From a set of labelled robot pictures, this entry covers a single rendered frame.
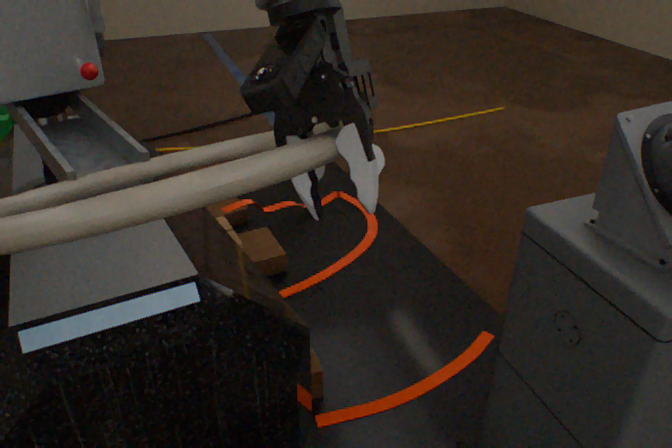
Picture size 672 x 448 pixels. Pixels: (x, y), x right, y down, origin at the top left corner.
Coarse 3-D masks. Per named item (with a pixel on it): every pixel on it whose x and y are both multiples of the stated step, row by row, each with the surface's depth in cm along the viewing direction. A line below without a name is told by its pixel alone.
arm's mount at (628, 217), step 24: (624, 120) 108; (648, 120) 111; (624, 144) 108; (648, 144) 108; (624, 168) 110; (648, 168) 107; (600, 192) 116; (624, 192) 111; (648, 192) 106; (600, 216) 118; (624, 216) 112; (648, 216) 108; (624, 240) 114; (648, 240) 109
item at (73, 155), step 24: (72, 96) 116; (24, 120) 103; (72, 120) 113; (96, 120) 105; (48, 144) 91; (72, 144) 102; (96, 144) 102; (120, 144) 96; (72, 168) 83; (96, 168) 93
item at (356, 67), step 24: (312, 0) 53; (336, 0) 54; (288, 24) 56; (336, 24) 58; (336, 48) 58; (312, 72) 54; (336, 72) 54; (360, 72) 58; (312, 96) 55; (336, 96) 54; (360, 96) 60; (288, 120) 57; (312, 120) 56; (336, 120) 56
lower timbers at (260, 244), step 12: (216, 204) 282; (228, 204) 282; (216, 216) 272; (228, 216) 275; (240, 216) 279; (264, 228) 260; (252, 240) 252; (264, 240) 252; (276, 240) 252; (252, 252) 244; (264, 252) 244; (276, 252) 244; (264, 264) 241; (276, 264) 244
